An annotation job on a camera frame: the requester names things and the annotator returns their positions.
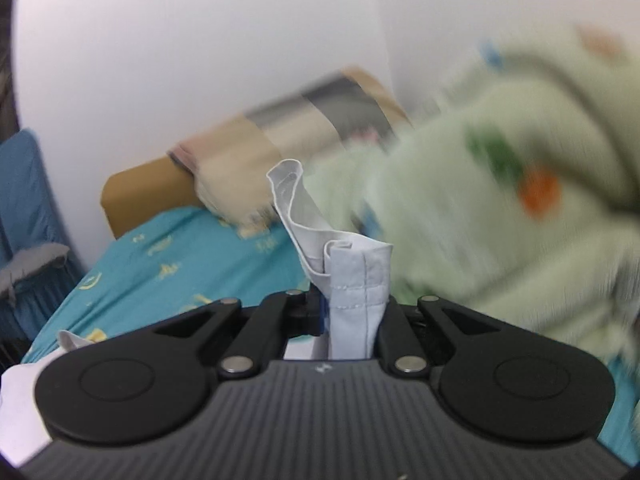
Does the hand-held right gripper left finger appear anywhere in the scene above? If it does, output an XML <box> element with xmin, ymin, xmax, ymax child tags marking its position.
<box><xmin>150</xmin><ymin>288</ymin><xmax>330</xmax><ymax>380</ymax></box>

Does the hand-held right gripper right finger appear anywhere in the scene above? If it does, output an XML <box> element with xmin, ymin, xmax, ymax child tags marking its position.
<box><xmin>375</xmin><ymin>295</ymin><xmax>526</xmax><ymax>378</ymax></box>

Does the white shirt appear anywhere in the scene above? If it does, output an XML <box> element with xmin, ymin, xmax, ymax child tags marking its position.
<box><xmin>0</xmin><ymin>159</ymin><xmax>393</xmax><ymax>466</ymax></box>

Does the green printed fleece blanket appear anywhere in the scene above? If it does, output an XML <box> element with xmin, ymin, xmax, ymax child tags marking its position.
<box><xmin>300</xmin><ymin>25</ymin><xmax>640</xmax><ymax>376</ymax></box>

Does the plaid pillow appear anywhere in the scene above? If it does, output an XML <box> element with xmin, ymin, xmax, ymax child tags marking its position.
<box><xmin>167</xmin><ymin>66</ymin><xmax>413</xmax><ymax>226</ymax></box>

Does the tan headboard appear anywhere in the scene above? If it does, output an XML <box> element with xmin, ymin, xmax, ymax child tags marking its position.
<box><xmin>100</xmin><ymin>156</ymin><xmax>201</xmax><ymax>240</ymax></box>

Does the grey seat cushion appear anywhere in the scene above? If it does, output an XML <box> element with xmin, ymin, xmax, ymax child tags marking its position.
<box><xmin>0</xmin><ymin>243</ymin><xmax>70</xmax><ymax>303</ymax></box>

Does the blue covered chair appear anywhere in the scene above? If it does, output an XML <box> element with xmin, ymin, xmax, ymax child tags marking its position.
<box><xmin>0</xmin><ymin>129</ymin><xmax>86</xmax><ymax>341</ymax></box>

